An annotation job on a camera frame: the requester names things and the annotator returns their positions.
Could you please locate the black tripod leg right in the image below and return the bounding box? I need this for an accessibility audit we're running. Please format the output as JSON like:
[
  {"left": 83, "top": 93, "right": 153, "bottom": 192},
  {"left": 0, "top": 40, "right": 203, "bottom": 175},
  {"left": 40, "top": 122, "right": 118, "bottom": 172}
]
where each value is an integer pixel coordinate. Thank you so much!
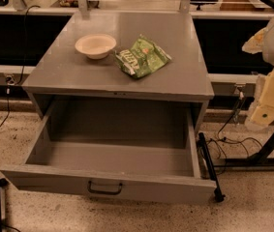
[{"left": 198, "top": 132, "right": 225, "bottom": 202}]

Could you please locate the white bowl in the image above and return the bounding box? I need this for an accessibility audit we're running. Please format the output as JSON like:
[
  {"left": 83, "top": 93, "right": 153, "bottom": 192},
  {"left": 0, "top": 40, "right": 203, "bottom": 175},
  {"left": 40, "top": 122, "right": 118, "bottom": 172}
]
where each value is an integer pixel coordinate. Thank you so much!
[{"left": 75, "top": 34, "right": 117, "bottom": 60}]

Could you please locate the black cable left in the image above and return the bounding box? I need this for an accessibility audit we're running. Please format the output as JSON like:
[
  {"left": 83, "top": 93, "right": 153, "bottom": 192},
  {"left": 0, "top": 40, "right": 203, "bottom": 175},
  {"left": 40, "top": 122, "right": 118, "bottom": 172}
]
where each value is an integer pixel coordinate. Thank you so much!
[{"left": 0, "top": 5, "right": 42, "bottom": 142}]

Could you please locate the grey top drawer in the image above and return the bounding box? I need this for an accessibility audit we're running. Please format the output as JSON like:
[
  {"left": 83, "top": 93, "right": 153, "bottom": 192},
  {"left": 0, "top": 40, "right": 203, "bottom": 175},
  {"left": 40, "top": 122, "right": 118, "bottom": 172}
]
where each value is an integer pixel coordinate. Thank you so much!
[{"left": 1, "top": 97, "right": 216, "bottom": 204}]

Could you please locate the green chip bag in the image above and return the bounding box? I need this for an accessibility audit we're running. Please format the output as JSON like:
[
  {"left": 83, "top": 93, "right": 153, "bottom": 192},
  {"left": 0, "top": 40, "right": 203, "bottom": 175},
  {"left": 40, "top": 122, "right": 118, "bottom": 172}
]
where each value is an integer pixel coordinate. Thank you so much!
[{"left": 114, "top": 35, "right": 171, "bottom": 79}]

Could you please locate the grey metal drawer cabinet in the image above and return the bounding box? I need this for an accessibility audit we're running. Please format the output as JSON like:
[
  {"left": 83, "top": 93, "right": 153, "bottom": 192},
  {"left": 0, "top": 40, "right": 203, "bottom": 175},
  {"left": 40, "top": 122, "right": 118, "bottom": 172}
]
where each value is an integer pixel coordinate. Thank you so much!
[{"left": 22, "top": 10, "right": 214, "bottom": 131}]

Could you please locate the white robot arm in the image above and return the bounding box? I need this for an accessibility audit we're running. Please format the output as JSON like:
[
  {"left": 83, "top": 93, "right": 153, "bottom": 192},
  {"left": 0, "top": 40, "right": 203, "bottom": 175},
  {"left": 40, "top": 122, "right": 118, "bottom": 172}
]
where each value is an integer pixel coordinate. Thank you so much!
[{"left": 242, "top": 16, "right": 274, "bottom": 131}]

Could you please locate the black cables right floor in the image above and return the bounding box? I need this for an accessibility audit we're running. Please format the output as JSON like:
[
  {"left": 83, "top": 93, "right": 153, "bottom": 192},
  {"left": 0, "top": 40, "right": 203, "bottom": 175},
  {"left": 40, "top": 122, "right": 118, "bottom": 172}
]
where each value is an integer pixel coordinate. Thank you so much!
[{"left": 203, "top": 106, "right": 264, "bottom": 176}]

